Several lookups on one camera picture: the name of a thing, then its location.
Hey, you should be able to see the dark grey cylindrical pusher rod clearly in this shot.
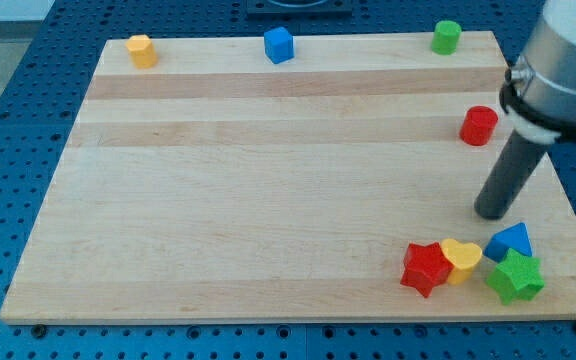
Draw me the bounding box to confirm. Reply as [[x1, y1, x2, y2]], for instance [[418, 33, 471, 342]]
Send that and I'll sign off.
[[474, 131, 548, 220]]

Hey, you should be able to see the red cylinder block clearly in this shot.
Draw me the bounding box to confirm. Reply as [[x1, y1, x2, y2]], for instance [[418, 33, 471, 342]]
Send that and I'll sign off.
[[459, 106, 499, 146]]

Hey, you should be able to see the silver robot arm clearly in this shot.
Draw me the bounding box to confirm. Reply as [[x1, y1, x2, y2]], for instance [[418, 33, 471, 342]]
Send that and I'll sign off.
[[474, 0, 576, 220]]

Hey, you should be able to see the blue triangle block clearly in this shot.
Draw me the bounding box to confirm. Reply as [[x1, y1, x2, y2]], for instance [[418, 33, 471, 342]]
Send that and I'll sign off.
[[483, 222, 533, 262]]

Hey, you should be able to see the yellow heart block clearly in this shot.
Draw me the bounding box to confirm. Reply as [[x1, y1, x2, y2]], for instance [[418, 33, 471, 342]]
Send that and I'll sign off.
[[440, 238, 483, 285]]

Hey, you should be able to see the green star block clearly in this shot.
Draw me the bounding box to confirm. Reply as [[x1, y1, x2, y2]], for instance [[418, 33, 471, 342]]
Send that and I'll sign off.
[[485, 249, 546, 305]]

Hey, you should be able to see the green cylinder block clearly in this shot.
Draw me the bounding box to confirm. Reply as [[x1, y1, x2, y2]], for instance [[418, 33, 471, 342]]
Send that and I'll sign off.
[[430, 20, 462, 55]]

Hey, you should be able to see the red star block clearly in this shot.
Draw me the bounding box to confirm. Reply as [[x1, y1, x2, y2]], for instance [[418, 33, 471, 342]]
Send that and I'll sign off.
[[400, 242, 453, 298]]

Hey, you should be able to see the blue cube block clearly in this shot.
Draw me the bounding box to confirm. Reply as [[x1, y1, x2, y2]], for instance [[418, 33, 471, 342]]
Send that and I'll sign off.
[[263, 27, 294, 64]]

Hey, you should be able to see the wooden board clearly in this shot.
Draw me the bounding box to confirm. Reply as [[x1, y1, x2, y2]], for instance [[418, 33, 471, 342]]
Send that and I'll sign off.
[[0, 31, 576, 325]]

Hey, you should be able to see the yellow hexagon block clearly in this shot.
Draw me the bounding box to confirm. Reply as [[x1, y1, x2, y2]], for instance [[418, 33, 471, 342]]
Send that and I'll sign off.
[[125, 34, 158, 69]]

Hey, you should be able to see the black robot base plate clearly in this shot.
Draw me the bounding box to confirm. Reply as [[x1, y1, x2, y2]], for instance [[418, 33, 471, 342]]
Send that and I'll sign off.
[[243, 0, 353, 17]]

